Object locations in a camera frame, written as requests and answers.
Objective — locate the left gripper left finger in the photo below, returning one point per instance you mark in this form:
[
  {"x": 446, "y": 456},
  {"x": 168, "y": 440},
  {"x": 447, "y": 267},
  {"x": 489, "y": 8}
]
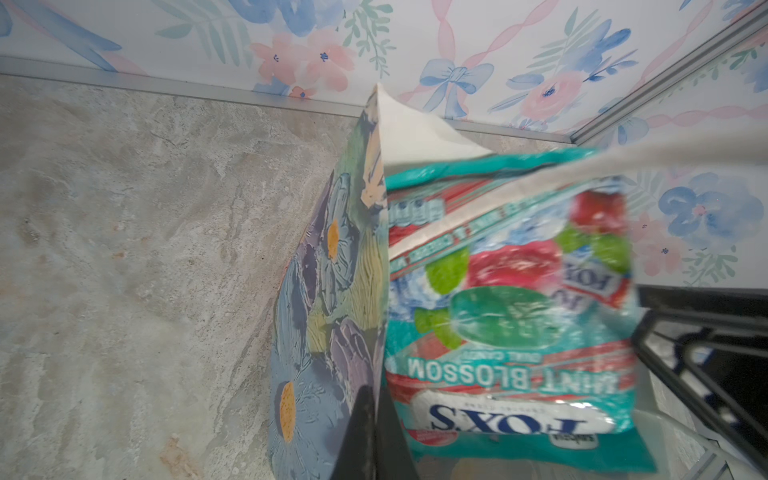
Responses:
[{"x": 356, "y": 459}]

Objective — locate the right corner aluminium post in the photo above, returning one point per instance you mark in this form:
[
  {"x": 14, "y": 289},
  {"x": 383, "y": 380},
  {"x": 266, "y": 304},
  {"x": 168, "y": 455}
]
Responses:
[{"x": 730, "y": 37}]

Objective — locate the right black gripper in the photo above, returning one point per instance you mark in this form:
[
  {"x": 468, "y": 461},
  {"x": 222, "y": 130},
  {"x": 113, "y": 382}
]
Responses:
[{"x": 714, "y": 362}]

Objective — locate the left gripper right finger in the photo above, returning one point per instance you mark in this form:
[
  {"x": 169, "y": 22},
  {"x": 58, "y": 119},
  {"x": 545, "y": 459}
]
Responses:
[{"x": 393, "y": 456}]

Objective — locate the teal pink Fox's candy bag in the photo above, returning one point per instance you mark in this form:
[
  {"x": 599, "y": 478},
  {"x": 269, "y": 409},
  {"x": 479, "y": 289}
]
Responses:
[{"x": 511, "y": 308}]

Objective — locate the floral paper gift bag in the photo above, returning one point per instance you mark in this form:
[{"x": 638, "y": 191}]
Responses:
[{"x": 332, "y": 310}]

